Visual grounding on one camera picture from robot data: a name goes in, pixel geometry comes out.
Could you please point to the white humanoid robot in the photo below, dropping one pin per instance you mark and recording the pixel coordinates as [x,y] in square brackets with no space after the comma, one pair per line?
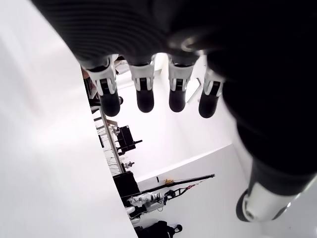
[148,199]

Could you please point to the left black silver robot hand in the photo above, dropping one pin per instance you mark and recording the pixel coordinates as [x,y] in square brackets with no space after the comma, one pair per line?
[235,49]

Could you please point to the black equipment crate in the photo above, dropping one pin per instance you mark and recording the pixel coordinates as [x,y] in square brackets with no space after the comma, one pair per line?
[125,183]

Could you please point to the black backpack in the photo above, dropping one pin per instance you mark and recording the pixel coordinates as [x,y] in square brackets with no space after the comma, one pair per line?
[161,229]

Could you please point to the long black pole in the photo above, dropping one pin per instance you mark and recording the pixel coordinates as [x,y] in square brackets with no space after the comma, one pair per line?
[190,179]

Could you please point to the person in white shirt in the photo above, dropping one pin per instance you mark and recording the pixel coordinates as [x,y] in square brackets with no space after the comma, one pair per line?
[86,74]

